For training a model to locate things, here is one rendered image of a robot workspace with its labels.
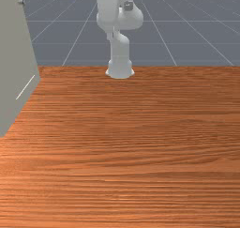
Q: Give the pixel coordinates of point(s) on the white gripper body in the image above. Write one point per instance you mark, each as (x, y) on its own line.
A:
(110, 34)

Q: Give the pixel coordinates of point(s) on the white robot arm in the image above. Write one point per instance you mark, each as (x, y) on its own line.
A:
(120, 58)

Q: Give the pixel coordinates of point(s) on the pale cabinet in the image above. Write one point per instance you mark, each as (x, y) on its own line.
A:
(14, 66)

